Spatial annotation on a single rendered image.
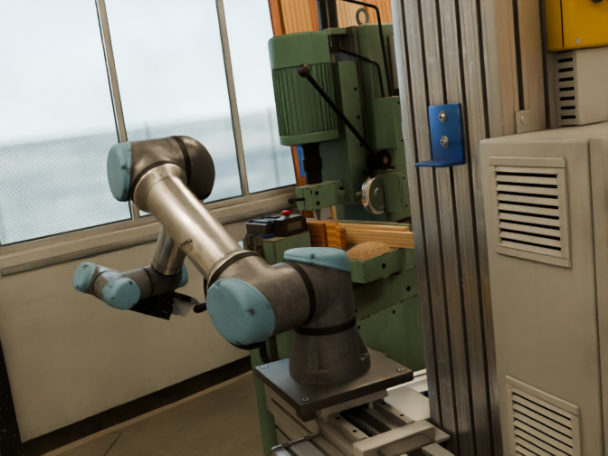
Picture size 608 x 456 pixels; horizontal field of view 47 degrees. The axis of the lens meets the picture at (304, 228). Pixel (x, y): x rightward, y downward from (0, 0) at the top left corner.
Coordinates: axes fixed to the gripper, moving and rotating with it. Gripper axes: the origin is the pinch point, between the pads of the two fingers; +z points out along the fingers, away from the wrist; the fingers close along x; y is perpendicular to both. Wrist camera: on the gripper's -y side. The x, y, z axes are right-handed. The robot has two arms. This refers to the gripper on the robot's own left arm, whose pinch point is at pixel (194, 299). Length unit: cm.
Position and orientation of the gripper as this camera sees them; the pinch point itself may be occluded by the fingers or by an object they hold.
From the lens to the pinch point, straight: 197.0
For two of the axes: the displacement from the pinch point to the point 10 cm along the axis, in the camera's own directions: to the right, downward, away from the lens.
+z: 6.9, 3.0, 6.6
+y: -2.5, 9.5, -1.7
